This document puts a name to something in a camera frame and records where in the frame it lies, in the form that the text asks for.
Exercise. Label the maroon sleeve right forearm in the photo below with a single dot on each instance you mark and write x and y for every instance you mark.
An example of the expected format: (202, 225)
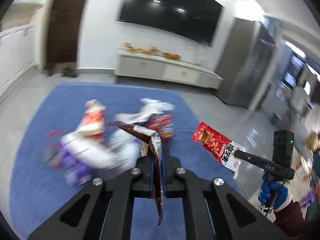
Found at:
(290, 220)

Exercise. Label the brown foil snack wrapper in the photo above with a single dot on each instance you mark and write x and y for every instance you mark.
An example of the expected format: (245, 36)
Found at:
(152, 138)

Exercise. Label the red peanut snack packet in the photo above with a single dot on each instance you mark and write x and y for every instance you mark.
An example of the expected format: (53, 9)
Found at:
(221, 147)

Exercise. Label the blue carpet rug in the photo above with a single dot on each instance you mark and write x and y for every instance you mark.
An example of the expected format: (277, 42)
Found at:
(37, 191)

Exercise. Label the left brown shoe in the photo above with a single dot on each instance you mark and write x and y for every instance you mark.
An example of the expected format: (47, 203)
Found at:
(49, 69)

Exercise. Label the brown shoe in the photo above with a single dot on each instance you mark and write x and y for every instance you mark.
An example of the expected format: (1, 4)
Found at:
(69, 72)
(49, 69)

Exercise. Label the dark brown entrance door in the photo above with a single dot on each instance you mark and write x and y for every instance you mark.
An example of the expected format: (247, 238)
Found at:
(63, 30)

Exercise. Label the white shoe cabinet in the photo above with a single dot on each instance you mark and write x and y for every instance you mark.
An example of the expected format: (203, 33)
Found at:
(17, 54)

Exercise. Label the right brown shoe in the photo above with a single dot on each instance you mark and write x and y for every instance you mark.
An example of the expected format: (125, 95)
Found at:
(69, 72)

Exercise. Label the blue gloved right hand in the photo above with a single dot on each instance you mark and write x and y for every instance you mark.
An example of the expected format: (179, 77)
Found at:
(277, 192)

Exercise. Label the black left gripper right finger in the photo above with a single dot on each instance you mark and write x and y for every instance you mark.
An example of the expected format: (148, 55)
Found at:
(212, 208)

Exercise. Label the golden dragon ornament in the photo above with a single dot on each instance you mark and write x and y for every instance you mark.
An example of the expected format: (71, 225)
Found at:
(152, 51)

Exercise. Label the red blue chip bag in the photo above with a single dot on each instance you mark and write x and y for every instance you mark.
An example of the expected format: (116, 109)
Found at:
(163, 125)

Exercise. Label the silver refrigerator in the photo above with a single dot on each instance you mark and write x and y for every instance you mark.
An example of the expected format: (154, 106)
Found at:
(244, 62)

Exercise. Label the black wall television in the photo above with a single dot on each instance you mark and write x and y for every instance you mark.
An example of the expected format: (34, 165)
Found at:
(193, 19)

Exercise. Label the red white snack bag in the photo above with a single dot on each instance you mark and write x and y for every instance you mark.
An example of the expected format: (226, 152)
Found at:
(92, 124)

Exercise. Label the white grey TV cabinet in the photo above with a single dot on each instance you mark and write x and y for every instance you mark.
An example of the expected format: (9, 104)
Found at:
(162, 69)

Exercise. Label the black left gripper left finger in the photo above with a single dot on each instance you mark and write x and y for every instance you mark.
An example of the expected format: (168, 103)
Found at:
(101, 209)

